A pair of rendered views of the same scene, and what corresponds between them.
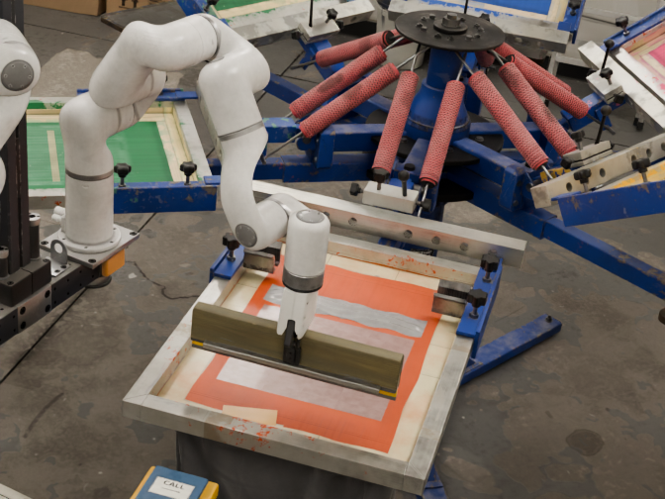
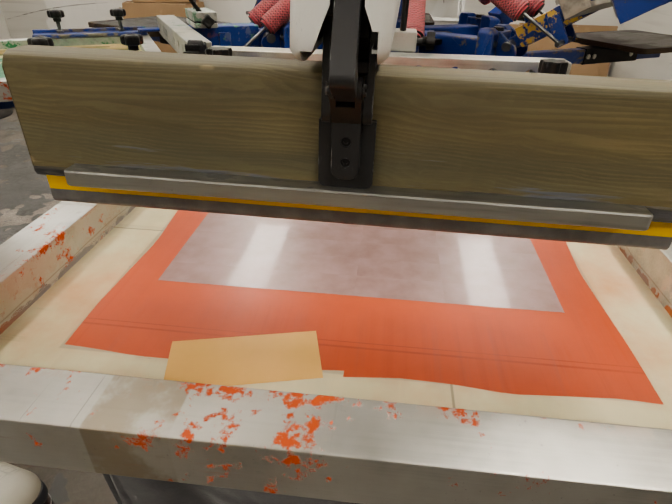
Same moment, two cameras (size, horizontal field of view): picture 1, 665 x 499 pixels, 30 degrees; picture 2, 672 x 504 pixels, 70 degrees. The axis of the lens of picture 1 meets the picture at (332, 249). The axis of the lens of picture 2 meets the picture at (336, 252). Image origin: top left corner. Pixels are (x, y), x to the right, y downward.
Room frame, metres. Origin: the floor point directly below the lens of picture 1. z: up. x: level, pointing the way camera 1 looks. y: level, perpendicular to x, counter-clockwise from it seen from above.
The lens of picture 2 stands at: (1.64, 0.09, 1.20)
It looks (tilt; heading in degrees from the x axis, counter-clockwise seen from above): 31 degrees down; 353
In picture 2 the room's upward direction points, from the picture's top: 1 degrees clockwise
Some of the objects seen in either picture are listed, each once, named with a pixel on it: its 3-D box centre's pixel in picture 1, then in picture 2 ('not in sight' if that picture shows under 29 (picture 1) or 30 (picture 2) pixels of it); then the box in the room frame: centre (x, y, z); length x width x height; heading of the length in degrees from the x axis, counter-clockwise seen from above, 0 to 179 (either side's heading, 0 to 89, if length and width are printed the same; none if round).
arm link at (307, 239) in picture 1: (293, 231); not in sight; (1.95, 0.07, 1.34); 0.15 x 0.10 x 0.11; 60
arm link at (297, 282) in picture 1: (304, 270); not in sight; (1.93, 0.05, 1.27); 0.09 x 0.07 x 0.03; 167
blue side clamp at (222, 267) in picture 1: (242, 252); not in sight; (2.46, 0.21, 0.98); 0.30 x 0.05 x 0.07; 167
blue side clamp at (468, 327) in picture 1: (478, 308); not in sight; (2.34, -0.34, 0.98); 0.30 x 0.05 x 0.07; 167
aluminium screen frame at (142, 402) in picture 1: (329, 336); (368, 178); (2.17, -0.01, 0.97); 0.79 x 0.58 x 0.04; 167
